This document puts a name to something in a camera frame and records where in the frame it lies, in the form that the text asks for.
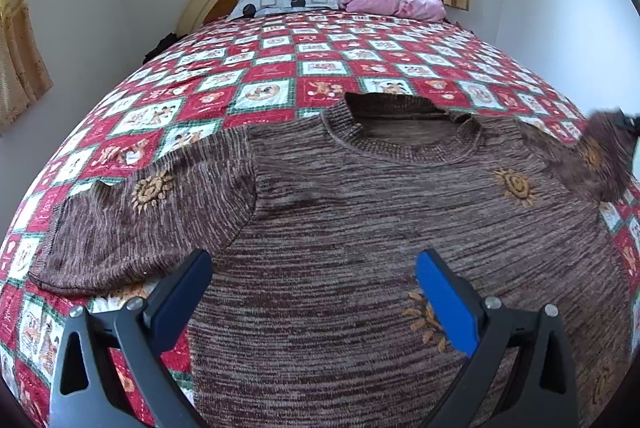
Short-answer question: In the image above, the brown knitted sweater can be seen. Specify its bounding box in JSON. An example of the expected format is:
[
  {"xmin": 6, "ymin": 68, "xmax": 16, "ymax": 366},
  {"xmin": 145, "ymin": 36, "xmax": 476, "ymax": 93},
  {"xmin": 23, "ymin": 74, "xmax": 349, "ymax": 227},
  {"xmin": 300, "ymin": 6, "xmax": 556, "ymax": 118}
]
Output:
[{"xmin": 30, "ymin": 93, "xmax": 637, "ymax": 427}]

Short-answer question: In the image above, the red patchwork holiday quilt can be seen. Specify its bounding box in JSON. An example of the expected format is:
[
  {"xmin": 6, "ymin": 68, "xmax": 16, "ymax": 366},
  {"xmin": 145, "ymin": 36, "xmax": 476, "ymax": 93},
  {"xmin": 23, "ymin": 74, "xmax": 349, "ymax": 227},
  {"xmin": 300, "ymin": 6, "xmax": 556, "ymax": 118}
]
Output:
[{"xmin": 0, "ymin": 8, "xmax": 640, "ymax": 428}]

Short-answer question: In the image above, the yellow curtain side window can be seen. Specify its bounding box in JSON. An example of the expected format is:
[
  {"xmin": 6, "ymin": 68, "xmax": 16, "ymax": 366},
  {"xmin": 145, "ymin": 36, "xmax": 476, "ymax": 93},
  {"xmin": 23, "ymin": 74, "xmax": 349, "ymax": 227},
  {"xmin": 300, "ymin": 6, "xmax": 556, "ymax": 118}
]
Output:
[{"xmin": 0, "ymin": 0, "xmax": 53, "ymax": 131}]

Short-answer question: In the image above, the pink pillow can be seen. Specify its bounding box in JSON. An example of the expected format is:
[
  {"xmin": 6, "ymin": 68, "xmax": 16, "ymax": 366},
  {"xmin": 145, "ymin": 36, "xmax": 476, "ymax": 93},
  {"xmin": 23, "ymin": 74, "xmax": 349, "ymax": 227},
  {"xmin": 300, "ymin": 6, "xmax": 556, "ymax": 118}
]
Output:
[{"xmin": 340, "ymin": 0, "xmax": 446, "ymax": 22}]

